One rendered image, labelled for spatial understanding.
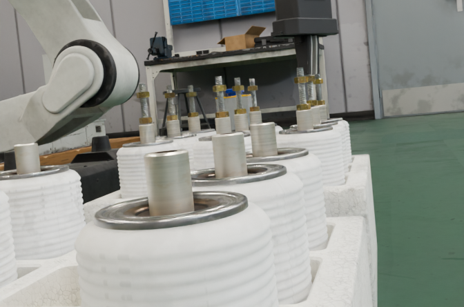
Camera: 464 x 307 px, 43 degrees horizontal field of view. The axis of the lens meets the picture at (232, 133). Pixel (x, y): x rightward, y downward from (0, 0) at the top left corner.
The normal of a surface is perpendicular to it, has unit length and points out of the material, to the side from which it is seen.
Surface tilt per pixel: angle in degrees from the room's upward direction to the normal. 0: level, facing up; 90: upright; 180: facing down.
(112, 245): 57
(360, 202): 90
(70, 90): 90
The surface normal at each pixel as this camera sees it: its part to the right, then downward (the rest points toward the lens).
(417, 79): -0.27, 0.07
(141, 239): -0.21, -0.68
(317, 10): 0.65, -0.02
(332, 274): -0.10, -0.99
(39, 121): -0.54, 0.36
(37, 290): 0.96, -0.08
